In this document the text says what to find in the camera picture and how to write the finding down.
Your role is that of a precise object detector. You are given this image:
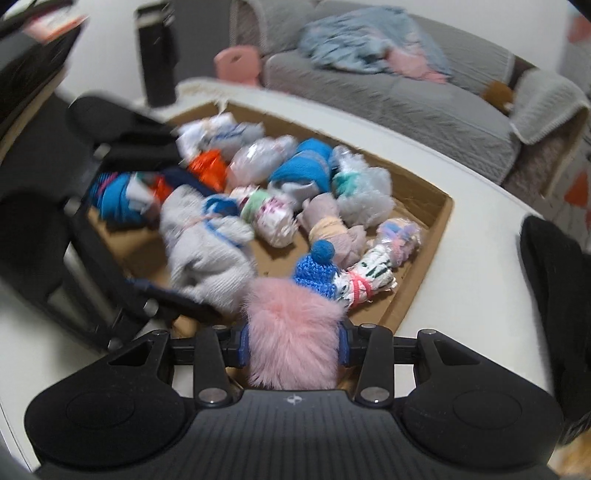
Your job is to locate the orange plastic bundle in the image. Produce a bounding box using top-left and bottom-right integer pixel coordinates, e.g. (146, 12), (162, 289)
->
(187, 148), (230, 192)
(152, 174), (172, 206)

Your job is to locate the grey sock bundle blue trim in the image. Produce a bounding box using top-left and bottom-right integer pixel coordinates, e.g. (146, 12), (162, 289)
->
(159, 184), (258, 315)

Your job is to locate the blue sock bundle dark trim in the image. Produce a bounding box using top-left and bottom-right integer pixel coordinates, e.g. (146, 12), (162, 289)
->
(89, 172), (160, 226)

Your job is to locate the pink fluffy pompom blue hat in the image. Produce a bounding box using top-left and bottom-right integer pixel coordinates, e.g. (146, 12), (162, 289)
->
(242, 240), (347, 391)

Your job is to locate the light blue pink blanket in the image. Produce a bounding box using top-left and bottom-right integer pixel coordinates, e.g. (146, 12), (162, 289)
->
(298, 7), (453, 85)

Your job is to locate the light blue sock bundle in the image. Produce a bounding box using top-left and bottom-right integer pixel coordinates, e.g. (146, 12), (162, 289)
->
(178, 113), (267, 162)

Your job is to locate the white purple bundle teal tie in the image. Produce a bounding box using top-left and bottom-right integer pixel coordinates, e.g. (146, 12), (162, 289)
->
(230, 185), (300, 249)

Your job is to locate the beige sock bundle yellow tie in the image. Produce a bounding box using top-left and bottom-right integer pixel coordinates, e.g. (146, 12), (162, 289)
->
(295, 193), (369, 271)

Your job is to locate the navy sock bundle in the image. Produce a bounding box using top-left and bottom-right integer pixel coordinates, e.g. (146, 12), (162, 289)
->
(161, 167), (200, 190)

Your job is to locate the brown plush toy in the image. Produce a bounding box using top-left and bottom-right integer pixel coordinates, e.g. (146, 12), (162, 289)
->
(482, 80), (515, 114)

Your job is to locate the grey quilted sofa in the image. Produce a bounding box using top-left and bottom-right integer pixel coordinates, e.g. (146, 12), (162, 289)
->
(231, 0), (591, 195)

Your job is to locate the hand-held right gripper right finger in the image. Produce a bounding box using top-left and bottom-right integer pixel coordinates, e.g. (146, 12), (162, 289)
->
(338, 320), (481, 407)

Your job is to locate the pastel plastic bundle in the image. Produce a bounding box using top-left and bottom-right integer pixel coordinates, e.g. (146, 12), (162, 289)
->
(375, 218), (423, 267)

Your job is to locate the blue sock bundle pink tie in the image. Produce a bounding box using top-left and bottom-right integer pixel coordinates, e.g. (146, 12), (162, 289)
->
(269, 138), (334, 197)

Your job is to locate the black knit hat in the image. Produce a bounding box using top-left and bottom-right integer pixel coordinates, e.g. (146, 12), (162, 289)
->
(519, 215), (591, 448)

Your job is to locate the white patterned bundle pink tie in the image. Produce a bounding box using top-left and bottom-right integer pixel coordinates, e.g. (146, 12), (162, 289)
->
(335, 244), (398, 309)

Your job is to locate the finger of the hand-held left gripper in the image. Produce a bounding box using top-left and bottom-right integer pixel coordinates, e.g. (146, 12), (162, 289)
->
(28, 224), (223, 352)
(67, 92), (186, 161)

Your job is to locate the grey knitted armrest cover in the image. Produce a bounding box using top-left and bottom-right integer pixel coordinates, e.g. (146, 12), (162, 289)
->
(510, 69), (591, 145)

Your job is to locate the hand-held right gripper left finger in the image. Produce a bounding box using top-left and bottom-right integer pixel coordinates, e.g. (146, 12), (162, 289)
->
(108, 323), (252, 407)

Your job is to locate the shallow cardboard box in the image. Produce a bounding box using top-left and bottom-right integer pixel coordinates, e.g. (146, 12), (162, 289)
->
(85, 99), (455, 393)

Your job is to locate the black thermos bottle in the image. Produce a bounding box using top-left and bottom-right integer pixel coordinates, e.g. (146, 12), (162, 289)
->
(134, 2), (178, 108)

